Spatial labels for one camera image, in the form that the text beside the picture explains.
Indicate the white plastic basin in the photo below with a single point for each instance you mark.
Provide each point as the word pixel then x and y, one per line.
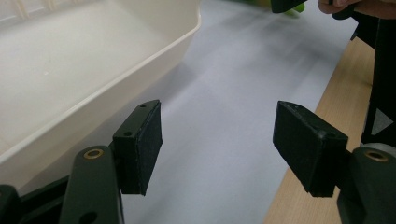
pixel 68 62

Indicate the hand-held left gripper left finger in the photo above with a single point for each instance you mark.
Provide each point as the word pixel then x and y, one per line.
pixel 137 155

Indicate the light grey table mat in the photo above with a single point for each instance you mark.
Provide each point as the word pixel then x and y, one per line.
pixel 227 102

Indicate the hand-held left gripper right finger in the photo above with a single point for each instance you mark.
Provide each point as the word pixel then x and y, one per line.
pixel 305 146

